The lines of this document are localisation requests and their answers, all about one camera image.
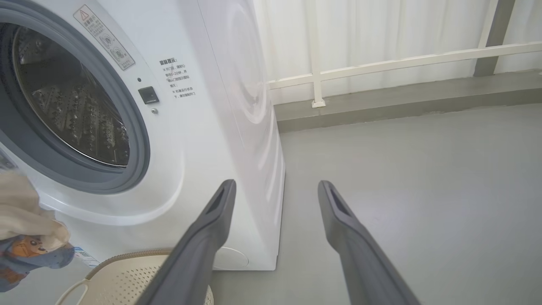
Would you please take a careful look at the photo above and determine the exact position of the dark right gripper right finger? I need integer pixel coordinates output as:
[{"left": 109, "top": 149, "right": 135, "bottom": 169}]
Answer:
[{"left": 318, "top": 180, "right": 420, "bottom": 305}]

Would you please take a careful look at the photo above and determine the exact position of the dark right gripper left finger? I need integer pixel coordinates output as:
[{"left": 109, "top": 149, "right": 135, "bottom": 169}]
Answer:
[{"left": 135, "top": 179, "right": 237, "bottom": 305}]

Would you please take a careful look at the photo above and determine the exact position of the cream garment with blue trim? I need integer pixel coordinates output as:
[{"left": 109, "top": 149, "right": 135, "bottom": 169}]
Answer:
[{"left": 0, "top": 172, "right": 76, "bottom": 293}]

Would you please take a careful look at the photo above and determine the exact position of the cream perforated laundry basket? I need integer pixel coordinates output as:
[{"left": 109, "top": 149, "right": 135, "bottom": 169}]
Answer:
[{"left": 55, "top": 249, "right": 214, "bottom": 305}]

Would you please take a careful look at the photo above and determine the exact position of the white front-load washing machine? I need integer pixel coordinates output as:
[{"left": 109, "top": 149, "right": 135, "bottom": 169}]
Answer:
[{"left": 0, "top": 0, "right": 285, "bottom": 272}]

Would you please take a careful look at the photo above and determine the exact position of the grey rubber door gasket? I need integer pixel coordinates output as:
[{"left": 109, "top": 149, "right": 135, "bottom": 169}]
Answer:
[{"left": 0, "top": 0, "right": 151, "bottom": 194}]

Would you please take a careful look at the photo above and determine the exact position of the black door latch socket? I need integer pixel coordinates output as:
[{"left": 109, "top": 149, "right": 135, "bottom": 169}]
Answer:
[{"left": 138, "top": 86, "right": 160, "bottom": 105}]

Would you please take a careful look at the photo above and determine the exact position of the steel washing machine drum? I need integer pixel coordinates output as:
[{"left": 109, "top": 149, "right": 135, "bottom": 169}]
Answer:
[{"left": 12, "top": 26, "right": 130, "bottom": 167}]

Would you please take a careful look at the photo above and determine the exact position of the round white filter cover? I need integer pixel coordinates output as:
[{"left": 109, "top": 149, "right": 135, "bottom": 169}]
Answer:
[{"left": 213, "top": 247, "right": 249, "bottom": 270}]

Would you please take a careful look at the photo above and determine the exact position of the blue energy label sticker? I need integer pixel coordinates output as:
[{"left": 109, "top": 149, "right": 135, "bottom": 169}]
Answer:
[{"left": 74, "top": 247, "right": 100, "bottom": 269}]

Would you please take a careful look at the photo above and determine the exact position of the white metal railing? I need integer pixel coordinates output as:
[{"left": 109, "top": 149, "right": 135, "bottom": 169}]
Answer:
[{"left": 268, "top": 0, "right": 542, "bottom": 108}]

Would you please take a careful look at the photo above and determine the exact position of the white curtain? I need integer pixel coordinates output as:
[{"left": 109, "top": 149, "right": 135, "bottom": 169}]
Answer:
[{"left": 253, "top": 0, "right": 542, "bottom": 105}]

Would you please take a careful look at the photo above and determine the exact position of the warning sticker with red triangle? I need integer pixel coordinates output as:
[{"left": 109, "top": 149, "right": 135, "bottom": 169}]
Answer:
[{"left": 73, "top": 4, "right": 136, "bottom": 71}]

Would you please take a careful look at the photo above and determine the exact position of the grey pillar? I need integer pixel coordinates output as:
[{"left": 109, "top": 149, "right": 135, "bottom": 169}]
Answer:
[{"left": 473, "top": 0, "right": 517, "bottom": 78}]

